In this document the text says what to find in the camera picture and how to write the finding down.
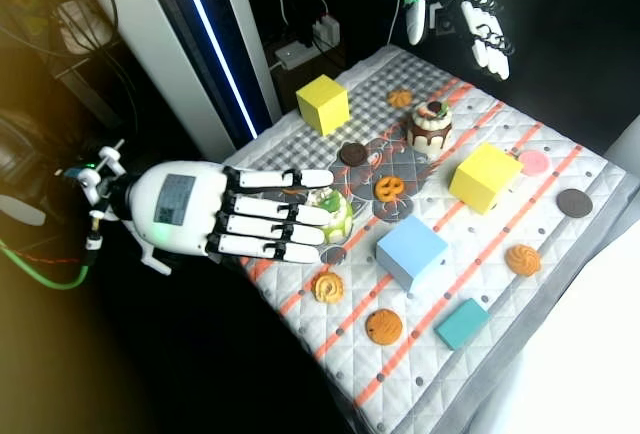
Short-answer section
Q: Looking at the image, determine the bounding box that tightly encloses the green cable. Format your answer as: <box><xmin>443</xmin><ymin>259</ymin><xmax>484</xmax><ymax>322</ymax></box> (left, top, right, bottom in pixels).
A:
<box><xmin>0</xmin><ymin>241</ymin><xmax>91</xmax><ymax>291</ymax></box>

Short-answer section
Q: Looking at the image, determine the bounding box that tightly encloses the dark chocolate sandwich cookie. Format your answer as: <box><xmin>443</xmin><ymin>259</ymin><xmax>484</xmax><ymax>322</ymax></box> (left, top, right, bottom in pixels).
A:
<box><xmin>556</xmin><ymin>187</ymin><xmax>595</xmax><ymax>219</ymax></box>
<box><xmin>339</xmin><ymin>142</ymin><xmax>370</xmax><ymax>168</ymax></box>

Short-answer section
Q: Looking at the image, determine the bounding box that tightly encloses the blue block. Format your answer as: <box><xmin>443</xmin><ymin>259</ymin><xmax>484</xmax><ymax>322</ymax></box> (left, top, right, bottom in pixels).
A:
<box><xmin>374</xmin><ymin>215</ymin><xmax>450</xmax><ymax>294</ymax></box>

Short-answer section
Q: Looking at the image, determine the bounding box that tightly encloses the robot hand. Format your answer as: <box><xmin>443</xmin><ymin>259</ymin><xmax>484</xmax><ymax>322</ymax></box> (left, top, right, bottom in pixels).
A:
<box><xmin>402</xmin><ymin>0</ymin><xmax>516</xmax><ymax>81</ymax></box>
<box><xmin>122</xmin><ymin>159</ymin><xmax>339</xmax><ymax>275</ymax></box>

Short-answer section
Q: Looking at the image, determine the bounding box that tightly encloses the white power adapter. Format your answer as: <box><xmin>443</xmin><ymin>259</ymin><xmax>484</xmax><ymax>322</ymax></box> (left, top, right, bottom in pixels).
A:
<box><xmin>312</xmin><ymin>13</ymin><xmax>341</xmax><ymax>48</ymax></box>

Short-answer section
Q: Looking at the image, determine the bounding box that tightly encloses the orange swirl butter cookie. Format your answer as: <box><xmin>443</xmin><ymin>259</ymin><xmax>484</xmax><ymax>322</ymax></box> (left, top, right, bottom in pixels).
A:
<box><xmin>387</xmin><ymin>88</ymin><xmax>414</xmax><ymax>109</ymax></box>
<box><xmin>504</xmin><ymin>243</ymin><xmax>543</xmax><ymax>278</ymax></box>
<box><xmin>310</xmin><ymin>271</ymin><xmax>346</xmax><ymax>305</ymax></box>

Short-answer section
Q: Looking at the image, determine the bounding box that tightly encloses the white column with blue light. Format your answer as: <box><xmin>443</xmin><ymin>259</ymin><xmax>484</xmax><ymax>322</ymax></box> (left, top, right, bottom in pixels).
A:
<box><xmin>67</xmin><ymin>0</ymin><xmax>284</xmax><ymax>160</ymax></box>

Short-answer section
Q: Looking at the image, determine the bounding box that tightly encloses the grey quilt with bear print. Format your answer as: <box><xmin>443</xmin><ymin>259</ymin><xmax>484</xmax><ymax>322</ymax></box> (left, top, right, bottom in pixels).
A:
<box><xmin>222</xmin><ymin>43</ymin><xmax>634</xmax><ymax>434</ymax></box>

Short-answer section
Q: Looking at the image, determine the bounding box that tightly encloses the chocolate chip cookie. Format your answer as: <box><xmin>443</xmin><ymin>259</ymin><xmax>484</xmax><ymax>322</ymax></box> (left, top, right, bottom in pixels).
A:
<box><xmin>365</xmin><ymin>308</ymin><xmax>404</xmax><ymax>347</ymax></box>

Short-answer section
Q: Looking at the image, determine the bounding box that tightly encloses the orange pretzel cookie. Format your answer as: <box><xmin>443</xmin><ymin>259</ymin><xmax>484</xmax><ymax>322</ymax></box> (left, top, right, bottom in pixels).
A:
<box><xmin>373</xmin><ymin>175</ymin><xmax>406</xmax><ymax>204</ymax></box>

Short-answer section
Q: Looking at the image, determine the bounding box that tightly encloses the chocolate toy cake with strawberry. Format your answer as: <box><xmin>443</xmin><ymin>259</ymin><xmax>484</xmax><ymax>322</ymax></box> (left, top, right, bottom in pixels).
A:
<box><xmin>405</xmin><ymin>99</ymin><xmax>454</xmax><ymax>158</ymax></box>

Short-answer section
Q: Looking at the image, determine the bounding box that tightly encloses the pink sandwich cookie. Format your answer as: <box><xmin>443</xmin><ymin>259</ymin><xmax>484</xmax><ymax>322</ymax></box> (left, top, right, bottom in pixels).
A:
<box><xmin>517</xmin><ymin>149</ymin><xmax>551</xmax><ymax>175</ymax></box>

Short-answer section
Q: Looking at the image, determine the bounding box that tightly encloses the white power box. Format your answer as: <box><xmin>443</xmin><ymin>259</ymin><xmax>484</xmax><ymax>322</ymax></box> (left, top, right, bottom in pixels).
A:
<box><xmin>273</xmin><ymin>39</ymin><xmax>321</xmax><ymax>71</ymax></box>

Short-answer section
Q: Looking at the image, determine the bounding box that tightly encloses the teal foam block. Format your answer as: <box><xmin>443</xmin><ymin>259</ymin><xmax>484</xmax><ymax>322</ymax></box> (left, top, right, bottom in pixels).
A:
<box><xmin>433</xmin><ymin>297</ymin><xmax>491</xmax><ymax>352</ymax></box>

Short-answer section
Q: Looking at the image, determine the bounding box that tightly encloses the green toy cake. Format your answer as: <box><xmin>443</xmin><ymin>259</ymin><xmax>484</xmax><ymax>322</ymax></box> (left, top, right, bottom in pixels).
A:
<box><xmin>305</xmin><ymin>186</ymin><xmax>355</xmax><ymax>246</ymax></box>

